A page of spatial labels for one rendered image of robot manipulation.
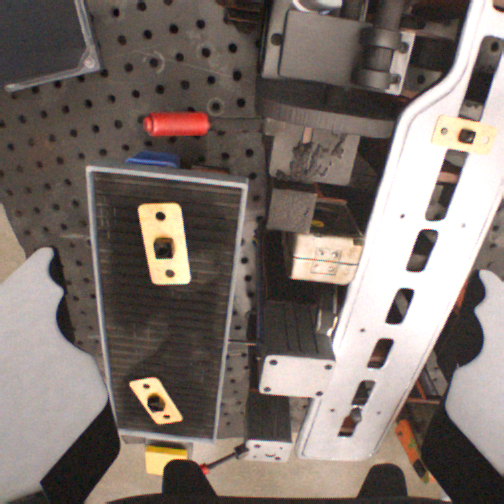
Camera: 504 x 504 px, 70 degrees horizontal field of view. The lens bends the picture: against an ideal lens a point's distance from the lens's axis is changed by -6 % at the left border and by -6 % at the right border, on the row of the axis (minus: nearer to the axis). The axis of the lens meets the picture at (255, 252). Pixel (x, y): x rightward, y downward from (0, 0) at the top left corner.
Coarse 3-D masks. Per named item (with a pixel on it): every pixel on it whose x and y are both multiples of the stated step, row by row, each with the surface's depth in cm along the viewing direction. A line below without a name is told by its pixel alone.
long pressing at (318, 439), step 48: (480, 0) 38; (432, 96) 43; (432, 144) 46; (384, 192) 49; (432, 192) 50; (480, 192) 49; (384, 240) 53; (480, 240) 53; (384, 288) 57; (432, 288) 57; (336, 336) 61; (384, 336) 62; (432, 336) 62; (336, 384) 68; (384, 384) 68; (336, 432) 75; (384, 432) 76
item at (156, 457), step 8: (152, 448) 53; (160, 448) 53; (168, 448) 53; (152, 456) 53; (160, 456) 53; (168, 456) 52; (176, 456) 52; (184, 456) 52; (152, 464) 54; (160, 464) 54; (152, 472) 55; (160, 472) 55
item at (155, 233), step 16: (144, 208) 33; (160, 208) 33; (176, 208) 33; (144, 224) 34; (160, 224) 34; (176, 224) 34; (144, 240) 35; (160, 240) 34; (176, 240) 35; (160, 256) 35; (176, 256) 36; (160, 272) 37; (176, 272) 37
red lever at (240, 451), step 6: (240, 444) 68; (234, 450) 67; (240, 450) 67; (246, 450) 67; (228, 456) 66; (234, 456) 67; (240, 456) 67; (246, 456) 68; (216, 462) 65; (222, 462) 66; (204, 468) 63; (210, 468) 64
